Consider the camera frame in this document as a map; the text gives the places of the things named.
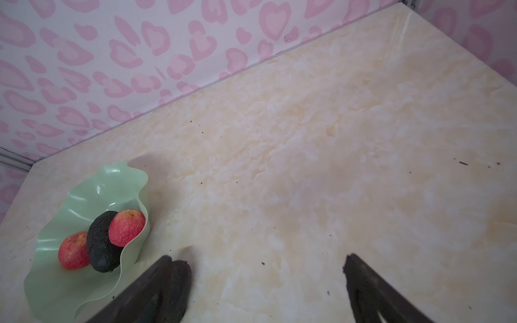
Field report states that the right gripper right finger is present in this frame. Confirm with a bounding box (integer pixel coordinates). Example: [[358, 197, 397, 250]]
[[343, 254, 431, 322]]

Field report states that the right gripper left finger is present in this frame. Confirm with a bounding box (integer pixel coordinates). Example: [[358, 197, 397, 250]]
[[88, 256, 172, 322]]

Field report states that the red apple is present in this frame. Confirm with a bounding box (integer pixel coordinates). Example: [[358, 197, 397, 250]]
[[58, 231, 90, 271], [109, 209, 146, 247]]

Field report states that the light green wavy fruit bowl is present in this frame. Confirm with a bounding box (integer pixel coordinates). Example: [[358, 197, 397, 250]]
[[24, 162, 150, 322]]

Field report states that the left corner aluminium post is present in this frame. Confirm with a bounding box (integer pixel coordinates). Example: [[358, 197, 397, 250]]
[[0, 148, 35, 173]]

